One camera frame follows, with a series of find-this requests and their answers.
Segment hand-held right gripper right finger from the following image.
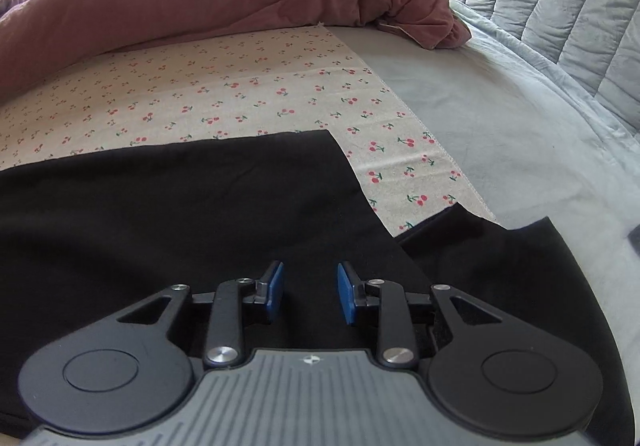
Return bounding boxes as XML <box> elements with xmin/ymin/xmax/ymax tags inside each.
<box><xmin>337</xmin><ymin>261</ymin><xmax>504</xmax><ymax>370</ymax></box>

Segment light blue bed sheet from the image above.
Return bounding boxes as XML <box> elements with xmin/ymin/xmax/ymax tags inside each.
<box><xmin>330</xmin><ymin>0</ymin><xmax>640</xmax><ymax>379</ymax></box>

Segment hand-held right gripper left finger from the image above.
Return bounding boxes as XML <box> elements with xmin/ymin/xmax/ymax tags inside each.
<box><xmin>117</xmin><ymin>260</ymin><xmax>286</xmax><ymax>370</ymax></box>

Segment black pants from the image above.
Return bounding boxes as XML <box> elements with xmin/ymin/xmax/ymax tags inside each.
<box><xmin>0</xmin><ymin>128</ymin><xmax>624</xmax><ymax>446</ymax></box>

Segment cherry print bed sheet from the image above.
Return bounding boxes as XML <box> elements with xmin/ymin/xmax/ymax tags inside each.
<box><xmin>0</xmin><ymin>22</ymin><xmax>499</xmax><ymax>235</ymax></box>

